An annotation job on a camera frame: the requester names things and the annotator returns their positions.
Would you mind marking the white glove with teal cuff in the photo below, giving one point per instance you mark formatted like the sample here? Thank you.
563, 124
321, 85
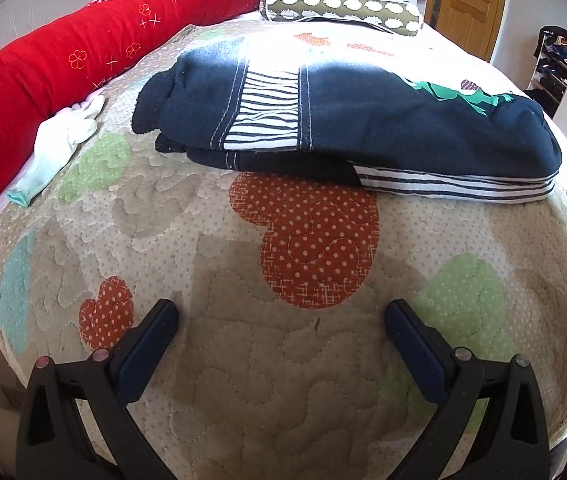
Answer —
56, 141

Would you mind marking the navy striped children's pants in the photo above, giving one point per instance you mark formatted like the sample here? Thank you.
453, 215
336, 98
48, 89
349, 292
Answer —
339, 115

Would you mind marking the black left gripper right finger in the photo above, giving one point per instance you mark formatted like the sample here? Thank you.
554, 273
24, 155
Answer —
512, 441

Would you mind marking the red long bolster pillow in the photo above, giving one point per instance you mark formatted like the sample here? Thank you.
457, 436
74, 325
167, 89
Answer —
61, 63

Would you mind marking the wooden door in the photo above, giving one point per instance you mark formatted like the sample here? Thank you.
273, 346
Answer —
471, 24

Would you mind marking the olive patterned bolster pillow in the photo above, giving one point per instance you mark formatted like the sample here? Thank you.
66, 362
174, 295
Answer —
394, 16

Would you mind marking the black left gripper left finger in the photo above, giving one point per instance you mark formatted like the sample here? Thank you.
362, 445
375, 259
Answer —
75, 422

